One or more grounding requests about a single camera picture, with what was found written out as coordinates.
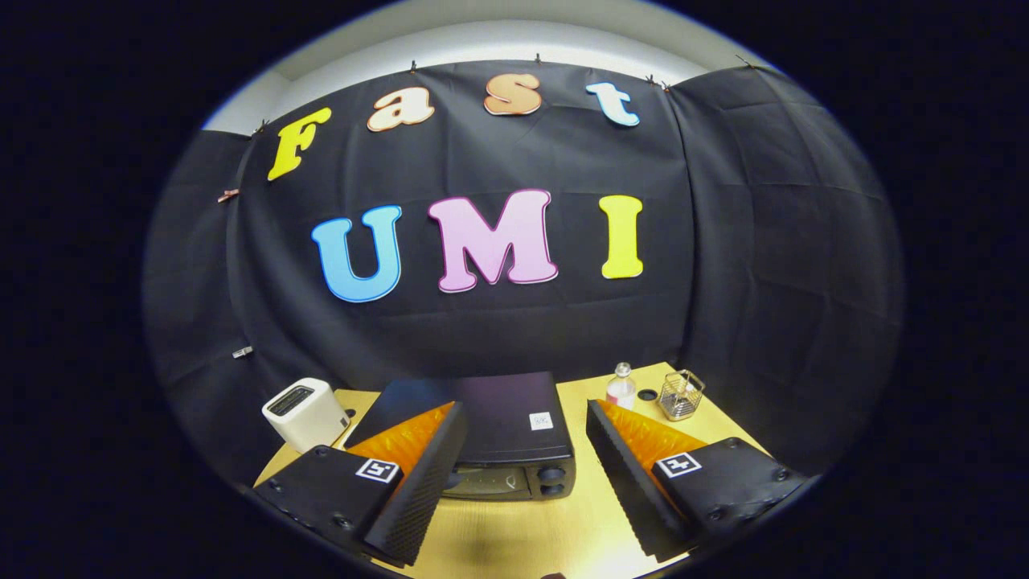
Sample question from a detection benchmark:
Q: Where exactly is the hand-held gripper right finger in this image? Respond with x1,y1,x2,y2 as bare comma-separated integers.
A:
585,398,807,564

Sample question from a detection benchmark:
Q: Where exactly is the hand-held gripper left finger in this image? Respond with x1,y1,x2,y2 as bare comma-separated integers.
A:
253,400,469,568

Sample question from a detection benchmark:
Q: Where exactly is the black toaster oven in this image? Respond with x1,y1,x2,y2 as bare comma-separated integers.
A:
346,371,577,502

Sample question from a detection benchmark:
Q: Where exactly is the white toaster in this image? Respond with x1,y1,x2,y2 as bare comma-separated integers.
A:
261,377,351,454

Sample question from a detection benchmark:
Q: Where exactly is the small clear pink-label bottle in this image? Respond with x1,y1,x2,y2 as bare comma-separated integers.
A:
605,362,637,410

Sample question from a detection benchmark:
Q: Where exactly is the metal wire basket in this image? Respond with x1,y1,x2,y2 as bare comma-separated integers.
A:
658,369,706,422

